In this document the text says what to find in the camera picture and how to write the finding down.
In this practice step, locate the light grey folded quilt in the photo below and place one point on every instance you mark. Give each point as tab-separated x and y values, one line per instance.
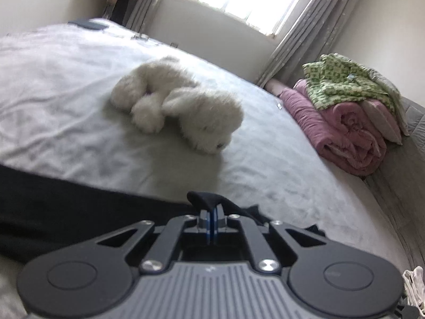
396	96

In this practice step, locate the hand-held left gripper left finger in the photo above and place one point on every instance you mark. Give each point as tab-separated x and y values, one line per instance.
206	223

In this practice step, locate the pink folded blanket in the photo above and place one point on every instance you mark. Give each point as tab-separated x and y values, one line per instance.
345	133

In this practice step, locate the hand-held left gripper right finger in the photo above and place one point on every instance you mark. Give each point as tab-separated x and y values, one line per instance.
217	223

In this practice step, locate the black garment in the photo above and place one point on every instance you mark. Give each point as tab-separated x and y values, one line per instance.
66	212

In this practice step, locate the white plush toy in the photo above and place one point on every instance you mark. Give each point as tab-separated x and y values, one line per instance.
199	116

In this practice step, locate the green patterned blanket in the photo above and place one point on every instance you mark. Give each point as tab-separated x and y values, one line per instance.
342	83

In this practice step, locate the grey bed sheet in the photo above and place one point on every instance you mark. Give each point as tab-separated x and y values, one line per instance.
83	113

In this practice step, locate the small white charger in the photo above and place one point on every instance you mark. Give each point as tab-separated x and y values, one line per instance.
140	37

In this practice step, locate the beige pillow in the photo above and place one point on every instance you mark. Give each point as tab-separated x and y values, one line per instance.
381	119

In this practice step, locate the grey patterned curtain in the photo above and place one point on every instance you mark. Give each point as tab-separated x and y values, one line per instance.
312	33
146	3

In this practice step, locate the grey quilted bedding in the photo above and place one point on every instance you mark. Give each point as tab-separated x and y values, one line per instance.
405	179

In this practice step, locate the white folded garment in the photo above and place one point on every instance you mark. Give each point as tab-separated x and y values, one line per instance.
415	285

